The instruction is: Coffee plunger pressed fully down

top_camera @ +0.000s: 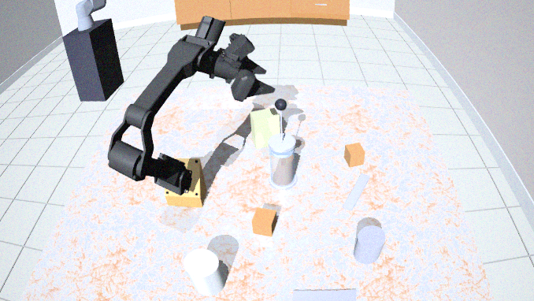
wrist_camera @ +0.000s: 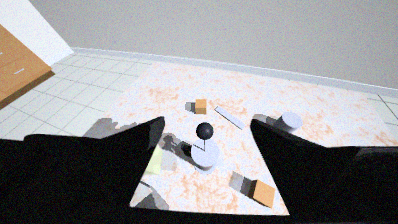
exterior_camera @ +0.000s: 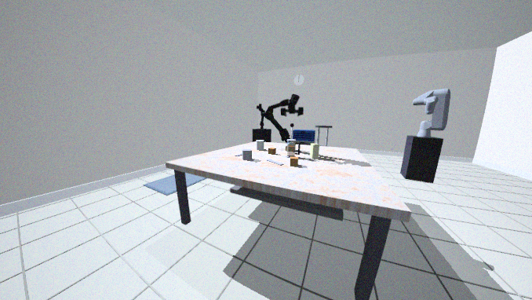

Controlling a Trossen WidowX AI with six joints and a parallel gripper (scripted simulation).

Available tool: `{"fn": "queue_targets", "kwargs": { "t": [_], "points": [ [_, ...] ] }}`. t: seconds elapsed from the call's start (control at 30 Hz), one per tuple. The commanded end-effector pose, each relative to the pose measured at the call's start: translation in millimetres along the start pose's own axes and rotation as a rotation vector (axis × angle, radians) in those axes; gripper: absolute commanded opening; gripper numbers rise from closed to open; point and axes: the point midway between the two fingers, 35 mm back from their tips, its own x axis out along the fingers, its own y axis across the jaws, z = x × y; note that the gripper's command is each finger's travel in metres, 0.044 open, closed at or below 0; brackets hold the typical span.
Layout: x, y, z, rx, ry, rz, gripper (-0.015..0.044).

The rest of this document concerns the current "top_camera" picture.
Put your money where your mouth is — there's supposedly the white flat bar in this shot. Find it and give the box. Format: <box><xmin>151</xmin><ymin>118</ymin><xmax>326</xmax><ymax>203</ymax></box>
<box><xmin>292</xmin><ymin>290</ymin><xmax>357</xmax><ymax>301</ymax></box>
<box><xmin>342</xmin><ymin>173</ymin><xmax>370</xmax><ymax>211</ymax></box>

